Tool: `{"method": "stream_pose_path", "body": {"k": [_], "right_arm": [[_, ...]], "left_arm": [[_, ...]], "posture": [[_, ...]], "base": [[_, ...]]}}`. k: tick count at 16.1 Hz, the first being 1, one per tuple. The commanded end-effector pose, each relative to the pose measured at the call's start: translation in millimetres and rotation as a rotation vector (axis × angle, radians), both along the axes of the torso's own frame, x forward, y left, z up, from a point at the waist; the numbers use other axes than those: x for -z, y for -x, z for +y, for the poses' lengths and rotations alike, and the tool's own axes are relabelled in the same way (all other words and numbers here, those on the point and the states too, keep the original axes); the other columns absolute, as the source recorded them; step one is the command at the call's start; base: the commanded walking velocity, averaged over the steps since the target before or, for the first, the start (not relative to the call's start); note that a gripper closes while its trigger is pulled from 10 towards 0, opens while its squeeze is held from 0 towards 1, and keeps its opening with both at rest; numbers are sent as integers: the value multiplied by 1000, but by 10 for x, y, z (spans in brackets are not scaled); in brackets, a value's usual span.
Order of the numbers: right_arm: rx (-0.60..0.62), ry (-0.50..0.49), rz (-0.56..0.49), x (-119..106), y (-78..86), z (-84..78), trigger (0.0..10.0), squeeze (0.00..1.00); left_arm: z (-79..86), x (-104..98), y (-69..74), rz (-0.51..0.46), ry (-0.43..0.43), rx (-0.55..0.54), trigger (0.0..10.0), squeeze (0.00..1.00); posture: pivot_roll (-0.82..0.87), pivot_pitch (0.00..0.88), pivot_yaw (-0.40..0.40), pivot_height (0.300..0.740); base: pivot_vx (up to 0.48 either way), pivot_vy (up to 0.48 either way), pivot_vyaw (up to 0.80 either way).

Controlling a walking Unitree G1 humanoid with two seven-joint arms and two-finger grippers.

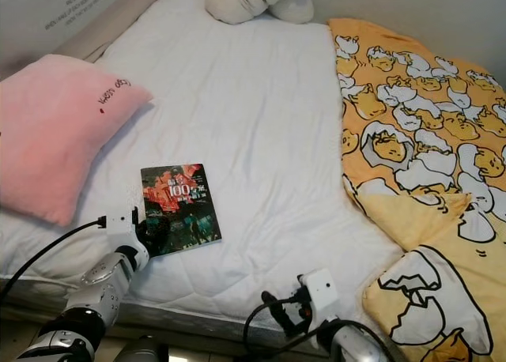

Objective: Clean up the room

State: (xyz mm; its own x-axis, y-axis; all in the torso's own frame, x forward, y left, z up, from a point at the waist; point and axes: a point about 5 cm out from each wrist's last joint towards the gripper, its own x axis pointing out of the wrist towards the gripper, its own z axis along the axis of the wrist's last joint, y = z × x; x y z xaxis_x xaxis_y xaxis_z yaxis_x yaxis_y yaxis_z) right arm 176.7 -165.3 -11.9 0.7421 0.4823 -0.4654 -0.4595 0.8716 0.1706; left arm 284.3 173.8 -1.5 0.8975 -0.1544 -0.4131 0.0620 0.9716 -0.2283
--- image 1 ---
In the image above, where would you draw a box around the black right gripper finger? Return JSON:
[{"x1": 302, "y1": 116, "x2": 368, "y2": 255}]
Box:
[{"x1": 261, "y1": 291, "x2": 293, "y2": 333}]

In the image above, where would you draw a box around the dark manga book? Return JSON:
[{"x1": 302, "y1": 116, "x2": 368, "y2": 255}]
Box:
[{"x1": 141, "y1": 163, "x2": 222, "y2": 258}]

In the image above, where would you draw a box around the pink plush cushion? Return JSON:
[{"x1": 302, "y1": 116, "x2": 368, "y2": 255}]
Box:
[{"x1": 0, "y1": 54, "x2": 153, "y2": 227}]

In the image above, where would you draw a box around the white quilted bed mattress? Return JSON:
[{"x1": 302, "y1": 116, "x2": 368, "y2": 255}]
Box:
[{"x1": 0, "y1": 0, "x2": 404, "y2": 331}]

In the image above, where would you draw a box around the orange egg-print blanket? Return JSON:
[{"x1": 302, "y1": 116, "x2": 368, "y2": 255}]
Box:
[{"x1": 328, "y1": 18, "x2": 506, "y2": 362}]

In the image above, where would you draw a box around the cream plush toy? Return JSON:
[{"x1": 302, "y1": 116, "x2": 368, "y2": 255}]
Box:
[{"x1": 206, "y1": 0, "x2": 314, "y2": 25}]

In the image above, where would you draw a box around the small white plush cushion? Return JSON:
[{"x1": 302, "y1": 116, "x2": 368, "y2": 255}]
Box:
[{"x1": 269, "y1": 0, "x2": 315, "y2": 25}]

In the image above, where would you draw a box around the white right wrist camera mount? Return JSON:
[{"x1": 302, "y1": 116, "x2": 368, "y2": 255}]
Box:
[{"x1": 299, "y1": 269, "x2": 341, "y2": 327}]

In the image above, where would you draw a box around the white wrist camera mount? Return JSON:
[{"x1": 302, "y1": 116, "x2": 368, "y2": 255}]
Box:
[
  {"x1": 109, "y1": 208, "x2": 151, "y2": 260},
  {"x1": 299, "y1": 269, "x2": 341, "y2": 327}
]

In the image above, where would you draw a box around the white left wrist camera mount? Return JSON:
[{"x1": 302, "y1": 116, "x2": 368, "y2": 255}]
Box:
[{"x1": 109, "y1": 208, "x2": 151, "y2": 260}]

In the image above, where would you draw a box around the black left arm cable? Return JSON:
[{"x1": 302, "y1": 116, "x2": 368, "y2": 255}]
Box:
[{"x1": 0, "y1": 216, "x2": 108, "y2": 300}]

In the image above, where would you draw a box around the white printed wall panel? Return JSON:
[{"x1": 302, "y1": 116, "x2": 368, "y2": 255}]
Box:
[{"x1": 0, "y1": 0, "x2": 139, "y2": 78}]

